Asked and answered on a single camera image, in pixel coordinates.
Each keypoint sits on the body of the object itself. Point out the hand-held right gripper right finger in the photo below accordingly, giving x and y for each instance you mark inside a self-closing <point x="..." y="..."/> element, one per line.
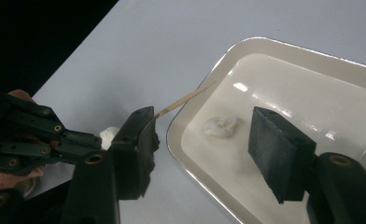
<point x="274" y="155"/>

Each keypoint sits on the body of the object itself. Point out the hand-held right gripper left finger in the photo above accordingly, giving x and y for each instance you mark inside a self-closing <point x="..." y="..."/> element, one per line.
<point x="131" y="155"/>

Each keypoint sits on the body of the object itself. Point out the white soft lump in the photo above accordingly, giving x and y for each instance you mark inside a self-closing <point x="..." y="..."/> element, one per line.
<point x="220" y="127"/>
<point x="108" y="138"/>

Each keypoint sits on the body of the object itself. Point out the square metal tray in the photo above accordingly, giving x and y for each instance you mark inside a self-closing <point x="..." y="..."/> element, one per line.
<point x="296" y="102"/>

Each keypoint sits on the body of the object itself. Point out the thin wooden skewer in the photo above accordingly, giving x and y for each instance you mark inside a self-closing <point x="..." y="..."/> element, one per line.
<point x="184" y="99"/>

